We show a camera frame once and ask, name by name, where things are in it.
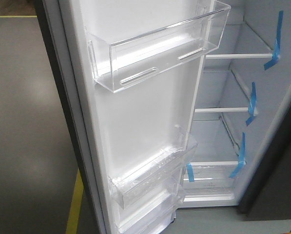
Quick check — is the white fridge shelf upper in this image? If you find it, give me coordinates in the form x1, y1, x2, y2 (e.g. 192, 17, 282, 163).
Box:
206, 53, 272, 59

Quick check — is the clear lower door bin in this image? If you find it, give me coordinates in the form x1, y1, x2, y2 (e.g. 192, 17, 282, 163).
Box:
116, 178, 185, 234

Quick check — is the clear middle door bin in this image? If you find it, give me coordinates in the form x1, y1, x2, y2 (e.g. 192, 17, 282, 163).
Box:
109, 125, 198, 209

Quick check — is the white fridge shelf middle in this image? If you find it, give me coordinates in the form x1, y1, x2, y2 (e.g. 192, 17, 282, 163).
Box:
194, 107, 248, 113

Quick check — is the clear fridge crisper drawer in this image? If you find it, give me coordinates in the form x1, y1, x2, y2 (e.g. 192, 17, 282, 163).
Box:
183, 161, 238, 195

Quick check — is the white fridge shelf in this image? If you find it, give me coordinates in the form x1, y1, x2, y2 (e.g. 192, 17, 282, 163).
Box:
194, 107, 248, 113
206, 53, 272, 59

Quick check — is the blue tape strip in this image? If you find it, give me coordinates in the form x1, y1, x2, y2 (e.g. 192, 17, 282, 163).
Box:
229, 132, 246, 178
186, 162, 194, 182
264, 10, 284, 71
246, 82, 257, 126

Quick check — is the clear upper door bin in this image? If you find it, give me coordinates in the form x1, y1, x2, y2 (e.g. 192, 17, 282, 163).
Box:
87, 0, 231, 93

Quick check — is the clear door bin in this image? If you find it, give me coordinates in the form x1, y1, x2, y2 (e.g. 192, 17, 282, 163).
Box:
109, 125, 198, 209
87, 0, 231, 93
116, 178, 185, 234

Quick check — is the white fridge door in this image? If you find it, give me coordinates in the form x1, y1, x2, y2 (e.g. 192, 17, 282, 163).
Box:
34, 0, 207, 234

